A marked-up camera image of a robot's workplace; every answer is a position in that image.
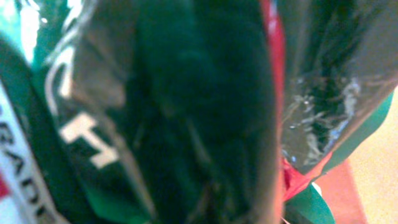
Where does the green Nescafe coffee bag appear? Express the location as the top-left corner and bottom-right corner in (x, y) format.
(0, 0), (398, 224)

